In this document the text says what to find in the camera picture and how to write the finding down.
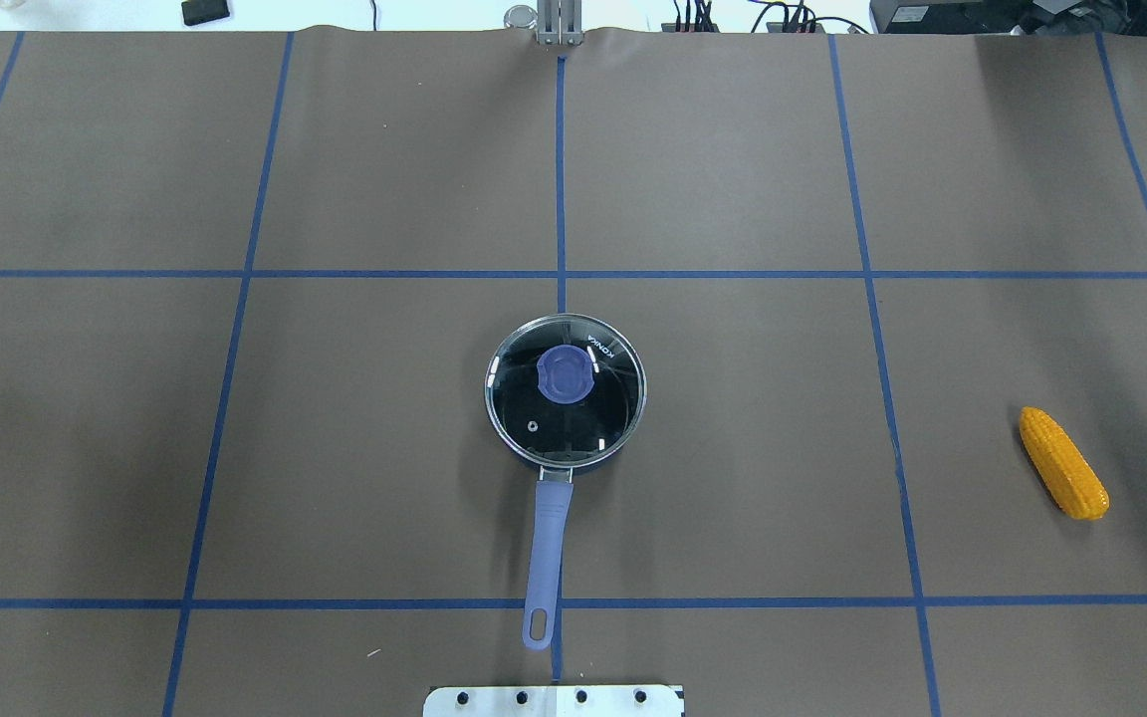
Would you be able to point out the glass pot lid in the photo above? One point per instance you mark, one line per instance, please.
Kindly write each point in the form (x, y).
(565, 391)

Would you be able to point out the yellow corn cob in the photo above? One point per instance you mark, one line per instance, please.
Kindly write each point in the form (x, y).
(1069, 480)

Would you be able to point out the dark blue saucepan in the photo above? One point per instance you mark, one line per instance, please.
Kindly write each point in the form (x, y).
(554, 495)

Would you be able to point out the white metal mounting plate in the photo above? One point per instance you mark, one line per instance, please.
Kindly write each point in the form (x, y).
(556, 700)

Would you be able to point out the brown paper table mat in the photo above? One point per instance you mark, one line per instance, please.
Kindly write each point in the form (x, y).
(785, 375)

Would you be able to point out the black device on desk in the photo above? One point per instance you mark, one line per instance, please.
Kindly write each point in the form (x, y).
(945, 17)

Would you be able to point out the small black box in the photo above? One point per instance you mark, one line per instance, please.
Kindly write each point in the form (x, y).
(198, 12)

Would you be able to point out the aluminium frame post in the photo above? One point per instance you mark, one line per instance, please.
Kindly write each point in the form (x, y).
(559, 23)

